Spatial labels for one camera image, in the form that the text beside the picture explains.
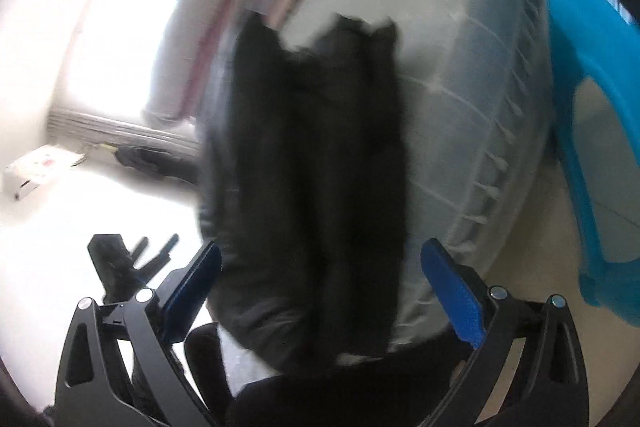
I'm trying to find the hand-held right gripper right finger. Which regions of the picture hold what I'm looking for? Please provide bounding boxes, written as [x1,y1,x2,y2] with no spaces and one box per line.
[421,238,592,427]

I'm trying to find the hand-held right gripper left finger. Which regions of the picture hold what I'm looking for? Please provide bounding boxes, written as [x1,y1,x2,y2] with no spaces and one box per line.
[52,241,223,427]

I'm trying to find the black puffer jacket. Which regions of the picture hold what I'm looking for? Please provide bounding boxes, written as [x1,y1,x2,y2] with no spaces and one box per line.
[196,12,417,374]

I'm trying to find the dark clothes on floor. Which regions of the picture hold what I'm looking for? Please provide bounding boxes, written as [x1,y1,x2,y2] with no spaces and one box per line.
[114,145,202,182]

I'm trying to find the stack of folded clothes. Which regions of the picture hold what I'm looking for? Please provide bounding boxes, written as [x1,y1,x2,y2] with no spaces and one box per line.
[142,0,286,124]

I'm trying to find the white box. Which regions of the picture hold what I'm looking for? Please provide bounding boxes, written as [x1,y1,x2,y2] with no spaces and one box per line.
[4,145,85,204]

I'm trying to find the person's dark trousers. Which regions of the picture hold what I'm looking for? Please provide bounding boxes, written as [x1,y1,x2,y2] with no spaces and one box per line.
[182,322,478,427]

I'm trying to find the white mattress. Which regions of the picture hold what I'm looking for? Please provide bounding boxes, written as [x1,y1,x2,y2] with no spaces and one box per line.
[197,0,558,348]

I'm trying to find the bright window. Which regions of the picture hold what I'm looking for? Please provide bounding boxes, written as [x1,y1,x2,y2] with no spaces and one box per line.
[50,0,208,142]

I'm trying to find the blue plastic stool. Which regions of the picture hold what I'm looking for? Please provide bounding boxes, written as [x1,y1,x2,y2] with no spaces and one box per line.
[537,0,640,324]

